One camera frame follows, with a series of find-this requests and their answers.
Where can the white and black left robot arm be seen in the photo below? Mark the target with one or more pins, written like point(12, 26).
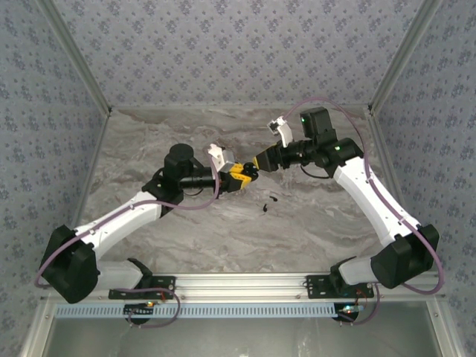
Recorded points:
point(67, 267)

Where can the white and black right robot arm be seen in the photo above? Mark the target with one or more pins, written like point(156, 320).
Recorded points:
point(394, 264)

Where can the small black circuit board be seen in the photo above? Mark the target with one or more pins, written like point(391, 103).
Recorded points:
point(346, 314)
point(137, 310)

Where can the grey metal lower shelf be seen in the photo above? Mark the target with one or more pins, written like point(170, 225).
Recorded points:
point(241, 338)

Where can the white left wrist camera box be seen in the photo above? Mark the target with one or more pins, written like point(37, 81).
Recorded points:
point(223, 158)

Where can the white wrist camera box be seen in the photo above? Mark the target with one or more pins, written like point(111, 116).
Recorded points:
point(285, 134)
point(223, 158)

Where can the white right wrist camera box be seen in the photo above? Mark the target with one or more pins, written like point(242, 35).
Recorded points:
point(285, 134)

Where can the aluminium table side rail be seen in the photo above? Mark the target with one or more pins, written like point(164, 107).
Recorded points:
point(383, 148)
point(87, 186)

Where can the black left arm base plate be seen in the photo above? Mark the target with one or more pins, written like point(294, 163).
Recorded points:
point(169, 282)

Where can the aluminium mounting rail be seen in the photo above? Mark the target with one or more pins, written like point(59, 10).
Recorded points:
point(241, 286)

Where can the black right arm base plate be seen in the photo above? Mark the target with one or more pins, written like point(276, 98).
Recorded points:
point(320, 292)

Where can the aluminium frame post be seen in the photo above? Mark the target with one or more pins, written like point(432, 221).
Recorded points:
point(401, 56)
point(79, 56)

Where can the aluminium lower frame bar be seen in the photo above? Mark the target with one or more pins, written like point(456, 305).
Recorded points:
point(39, 327)
point(444, 329)

